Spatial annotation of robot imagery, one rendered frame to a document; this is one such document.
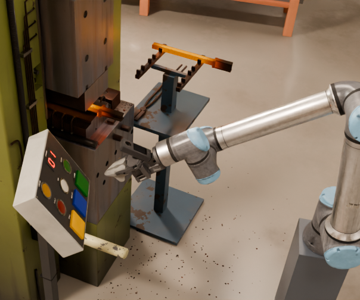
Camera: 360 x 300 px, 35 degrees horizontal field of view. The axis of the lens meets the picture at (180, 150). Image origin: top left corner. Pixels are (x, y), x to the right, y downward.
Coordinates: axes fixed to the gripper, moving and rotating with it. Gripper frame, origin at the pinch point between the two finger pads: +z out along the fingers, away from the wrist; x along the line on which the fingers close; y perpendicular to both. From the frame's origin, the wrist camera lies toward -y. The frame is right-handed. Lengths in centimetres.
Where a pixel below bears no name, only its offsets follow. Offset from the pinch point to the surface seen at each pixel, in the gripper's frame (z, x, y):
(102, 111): 5.9, 44.5, 3.3
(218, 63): -41, 86, 30
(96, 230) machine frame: 37, 30, 52
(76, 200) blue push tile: 10.2, -11.1, -1.9
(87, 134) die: 14.4, 36.2, 5.8
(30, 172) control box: 14.7, -14.0, -21.8
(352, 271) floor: -61, 40, 159
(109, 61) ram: -5, 54, -11
